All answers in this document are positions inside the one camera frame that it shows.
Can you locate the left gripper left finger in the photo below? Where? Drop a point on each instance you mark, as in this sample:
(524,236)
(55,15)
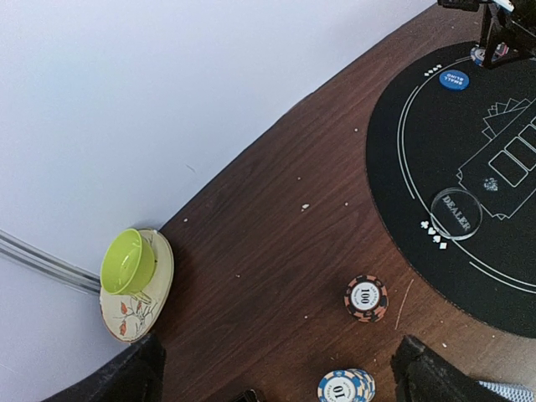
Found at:
(136,374)

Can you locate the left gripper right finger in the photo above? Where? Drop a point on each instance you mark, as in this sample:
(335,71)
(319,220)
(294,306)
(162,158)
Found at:
(420,374)

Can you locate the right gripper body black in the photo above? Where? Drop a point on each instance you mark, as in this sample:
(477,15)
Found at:
(503,22)

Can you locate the blue white chip top mat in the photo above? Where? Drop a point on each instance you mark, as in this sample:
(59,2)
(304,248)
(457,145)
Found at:
(478,54)

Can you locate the blue white 10 chip stack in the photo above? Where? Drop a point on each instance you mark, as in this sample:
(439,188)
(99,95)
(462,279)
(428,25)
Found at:
(347,385)

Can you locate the blue small blind button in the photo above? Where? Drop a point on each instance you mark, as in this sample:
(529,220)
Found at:
(454,80)

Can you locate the black orange 100 chip stack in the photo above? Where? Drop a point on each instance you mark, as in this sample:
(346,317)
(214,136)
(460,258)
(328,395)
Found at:
(366,298)

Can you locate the clear dealer button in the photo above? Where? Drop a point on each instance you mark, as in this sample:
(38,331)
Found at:
(456,214)

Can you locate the blue backed card deck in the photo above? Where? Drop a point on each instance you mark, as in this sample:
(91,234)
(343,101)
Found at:
(511,392)

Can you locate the green plastic bowl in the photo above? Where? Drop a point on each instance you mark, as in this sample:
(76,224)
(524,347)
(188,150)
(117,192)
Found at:
(129,264)

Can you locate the round black poker mat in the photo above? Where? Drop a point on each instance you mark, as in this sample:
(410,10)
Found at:
(450,158)

